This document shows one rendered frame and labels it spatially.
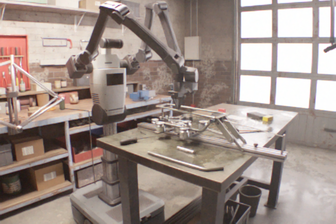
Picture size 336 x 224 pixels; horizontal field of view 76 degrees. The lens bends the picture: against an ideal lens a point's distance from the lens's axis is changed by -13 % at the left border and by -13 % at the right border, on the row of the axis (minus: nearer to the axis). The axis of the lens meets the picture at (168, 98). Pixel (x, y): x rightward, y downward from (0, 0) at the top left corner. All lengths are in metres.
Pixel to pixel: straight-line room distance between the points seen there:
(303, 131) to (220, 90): 1.64
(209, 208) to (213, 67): 3.66
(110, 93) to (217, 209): 0.99
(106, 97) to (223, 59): 3.15
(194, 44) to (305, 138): 2.57
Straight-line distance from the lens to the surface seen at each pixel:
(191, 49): 4.69
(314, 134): 4.24
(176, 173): 1.02
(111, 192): 1.89
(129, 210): 1.56
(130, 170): 1.44
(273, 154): 1.14
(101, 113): 1.64
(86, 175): 2.73
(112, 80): 1.63
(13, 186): 2.52
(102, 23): 1.30
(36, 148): 2.38
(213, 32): 4.59
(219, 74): 4.51
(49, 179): 2.54
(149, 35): 1.20
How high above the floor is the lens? 1.31
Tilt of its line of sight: 9 degrees down
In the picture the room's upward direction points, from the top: straight up
